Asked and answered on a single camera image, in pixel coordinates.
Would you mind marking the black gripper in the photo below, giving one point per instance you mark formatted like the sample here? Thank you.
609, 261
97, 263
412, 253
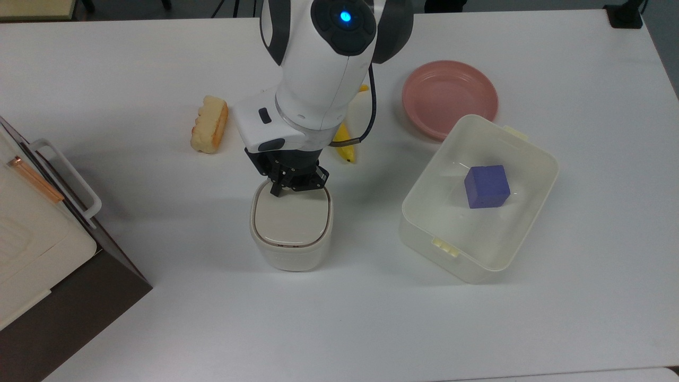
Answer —
292, 167

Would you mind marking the beige push-lid trash can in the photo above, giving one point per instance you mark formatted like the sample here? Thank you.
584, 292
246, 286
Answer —
292, 223

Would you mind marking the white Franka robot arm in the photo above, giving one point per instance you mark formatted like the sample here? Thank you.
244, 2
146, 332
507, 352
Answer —
318, 69

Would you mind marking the yellow toy banana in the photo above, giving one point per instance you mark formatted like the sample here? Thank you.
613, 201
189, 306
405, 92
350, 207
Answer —
347, 151

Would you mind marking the toy bread with orange crust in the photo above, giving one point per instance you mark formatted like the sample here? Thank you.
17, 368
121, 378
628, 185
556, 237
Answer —
211, 127

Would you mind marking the pink plastic plate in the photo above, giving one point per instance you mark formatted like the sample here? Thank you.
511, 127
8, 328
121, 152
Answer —
445, 95

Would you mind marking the purple cube block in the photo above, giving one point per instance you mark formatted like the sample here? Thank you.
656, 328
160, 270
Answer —
487, 185

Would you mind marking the translucent white plastic bin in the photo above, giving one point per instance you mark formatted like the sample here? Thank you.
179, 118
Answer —
493, 239

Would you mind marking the dark brown wooden cabinet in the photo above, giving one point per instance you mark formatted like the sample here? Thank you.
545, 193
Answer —
79, 318

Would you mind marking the orange strip on cream box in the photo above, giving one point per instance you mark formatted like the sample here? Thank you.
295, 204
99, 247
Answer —
37, 180

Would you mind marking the cream plastic microwave box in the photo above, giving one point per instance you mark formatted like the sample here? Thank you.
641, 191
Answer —
32, 249

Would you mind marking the beige side table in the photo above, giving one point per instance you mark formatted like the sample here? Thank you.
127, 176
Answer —
32, 8

